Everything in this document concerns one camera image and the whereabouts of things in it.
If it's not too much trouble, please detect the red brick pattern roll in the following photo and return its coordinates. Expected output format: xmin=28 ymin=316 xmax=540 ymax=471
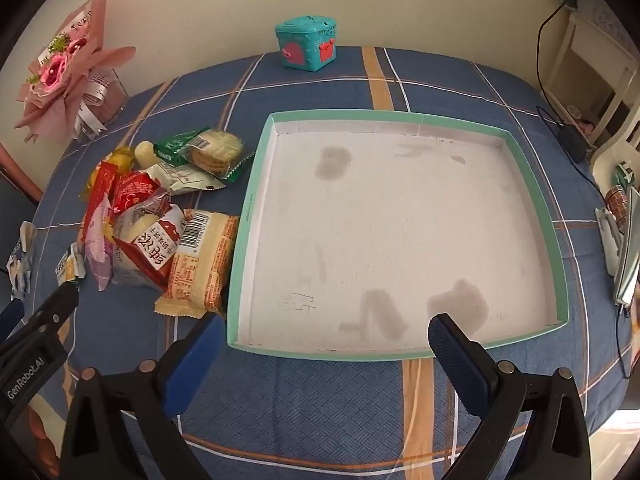
xmin=605 ymin=185 xmax=629 ymax=233

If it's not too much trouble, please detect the teal shallow cardboard box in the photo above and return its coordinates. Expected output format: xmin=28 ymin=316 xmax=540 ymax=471
xmin=226 ymin=110 xmax=571 ymax=363

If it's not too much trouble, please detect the white wooden shelf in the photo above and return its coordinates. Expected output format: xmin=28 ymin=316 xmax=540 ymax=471
xmin=542 ymin=10 xmax=640 ymax=146

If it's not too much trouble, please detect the white plastic clip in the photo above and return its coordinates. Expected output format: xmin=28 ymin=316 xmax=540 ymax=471
xmin=595 ymin=207 xmax=621 ymax=277

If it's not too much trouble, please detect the black power adapter with cable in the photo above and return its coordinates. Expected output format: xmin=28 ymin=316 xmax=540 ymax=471
xmin=536 ymin=0 xmax=608 ymax=201

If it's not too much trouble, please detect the teal toy chest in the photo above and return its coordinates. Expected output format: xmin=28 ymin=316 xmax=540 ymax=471
xmin=274 ymin=15 xmax=338 ymax=72

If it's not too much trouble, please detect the square glass vase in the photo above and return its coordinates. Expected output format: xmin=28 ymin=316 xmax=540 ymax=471
xmin=75 ymin=67 xmax=132 ymax=141

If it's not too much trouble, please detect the purple snack packet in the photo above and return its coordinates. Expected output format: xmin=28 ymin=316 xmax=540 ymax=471
xmin=85 ymin=195 xmax=118 ymax=293

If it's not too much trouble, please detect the white green-trimmed snack packet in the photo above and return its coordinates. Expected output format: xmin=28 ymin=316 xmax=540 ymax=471
xmin=147 ymin=160 xmax=228 ymax=196

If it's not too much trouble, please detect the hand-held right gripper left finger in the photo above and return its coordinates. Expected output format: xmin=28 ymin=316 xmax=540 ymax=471
xmin=59 ymin=312 xmax=226 ymax=480

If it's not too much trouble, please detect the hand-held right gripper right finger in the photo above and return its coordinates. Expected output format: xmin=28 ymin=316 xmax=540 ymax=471
xmin=427 ymin=312 xmax=606 ymax=480

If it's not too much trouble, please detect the white chair back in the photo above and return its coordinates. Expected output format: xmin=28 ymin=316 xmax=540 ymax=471
xmin=590 ymin=110 xmax=640 ymax=196

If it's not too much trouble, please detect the yellow bread packet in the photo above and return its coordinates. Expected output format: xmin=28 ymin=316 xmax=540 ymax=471
xmin=90 ymin=145 xmax=137 ymax=186

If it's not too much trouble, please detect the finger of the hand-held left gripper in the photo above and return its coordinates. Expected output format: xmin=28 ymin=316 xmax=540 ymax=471
xmin=0 ymin=300 xmax=26 ymax=343
xmin=0 ymin=285 xmax=80 ymax=361

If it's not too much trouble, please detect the green snack packet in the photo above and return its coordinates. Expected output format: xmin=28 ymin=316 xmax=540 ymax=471
xmin=152 ymin=127 xmax=211 ymax=166

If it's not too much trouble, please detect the pale wrapped bun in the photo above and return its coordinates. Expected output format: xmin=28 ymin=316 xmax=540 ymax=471
xmin=135 ymin=140 xmax=157 ymax=168

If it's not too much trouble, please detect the red and white snack packet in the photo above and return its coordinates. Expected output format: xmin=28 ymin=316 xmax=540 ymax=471
xmin=111 ymin=200 xmax=186 ymax=291

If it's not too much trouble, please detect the blue plaid tablecloth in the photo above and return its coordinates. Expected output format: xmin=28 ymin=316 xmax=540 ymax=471
xmin=20 ymin=46 xmax=632 ymax=480

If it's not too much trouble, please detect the red patterned snack packet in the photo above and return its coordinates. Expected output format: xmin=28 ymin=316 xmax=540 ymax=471
xmin=80 ymin=160 xmax=118 ymax=246

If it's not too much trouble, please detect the orange cream cracker packet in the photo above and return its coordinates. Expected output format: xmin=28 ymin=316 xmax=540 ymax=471
xmin=154 ymin=208 xmax=241 ymax=320

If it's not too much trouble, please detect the clear round cracker packet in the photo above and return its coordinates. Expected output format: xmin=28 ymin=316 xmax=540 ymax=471
xmin=182 ymin=129 xmax=256 ymax=183

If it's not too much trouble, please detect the red flower print packet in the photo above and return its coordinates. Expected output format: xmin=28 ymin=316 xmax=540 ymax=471
xmin=112 ymin=170 xmax=163 ymax=216

